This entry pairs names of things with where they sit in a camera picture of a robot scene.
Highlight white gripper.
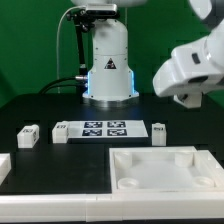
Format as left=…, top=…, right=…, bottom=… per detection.
left=153, top=36, right=224, bottom=97

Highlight white square tabletop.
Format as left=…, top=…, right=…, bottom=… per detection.
left=109, top=147, right=224, bottom=193

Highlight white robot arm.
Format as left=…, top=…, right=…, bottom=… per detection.
left=71, top=0, right=224, bottom=108

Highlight paper sheet with tags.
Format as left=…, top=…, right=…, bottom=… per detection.
left=68, top=120, right=148, bottom=138

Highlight white left fence piece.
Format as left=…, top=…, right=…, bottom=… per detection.
left=0, top=153, right=11, bottom=185

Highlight black camera on stand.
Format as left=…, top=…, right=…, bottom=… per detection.
left=85, top=4, right=118, bottom=18

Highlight black camera stand pole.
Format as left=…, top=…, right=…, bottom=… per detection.
left=66, top=9, right=94, bottom=75

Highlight grey cable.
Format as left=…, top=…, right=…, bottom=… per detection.
left=55, top=4, right=88, bottom=94

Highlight black cables at base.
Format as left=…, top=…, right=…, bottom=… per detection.
left=38, top=75, right=90, bottom=95

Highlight white front fence rail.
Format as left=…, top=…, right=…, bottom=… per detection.
left=0, top=192, right=224, bottom=223

